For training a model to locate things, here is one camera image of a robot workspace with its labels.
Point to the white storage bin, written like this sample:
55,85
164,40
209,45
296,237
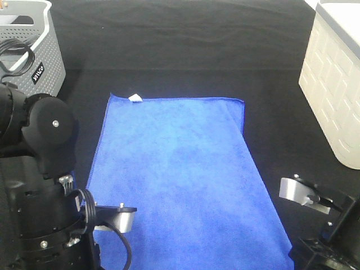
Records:
329,76

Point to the black table cloth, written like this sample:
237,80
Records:
248,50

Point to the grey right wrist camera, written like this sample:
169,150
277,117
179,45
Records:
293,189

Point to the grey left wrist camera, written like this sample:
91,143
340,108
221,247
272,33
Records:
118,217

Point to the blue microfibre towel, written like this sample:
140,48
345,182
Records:
184,164

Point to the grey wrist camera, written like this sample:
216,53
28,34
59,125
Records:
118,217
293,189

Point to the white towel label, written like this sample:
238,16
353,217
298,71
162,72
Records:
135,98

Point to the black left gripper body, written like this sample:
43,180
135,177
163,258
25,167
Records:
49,225

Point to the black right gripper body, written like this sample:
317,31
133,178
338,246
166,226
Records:
337,246

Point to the grey perforated laundry basket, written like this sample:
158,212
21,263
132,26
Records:
31,22

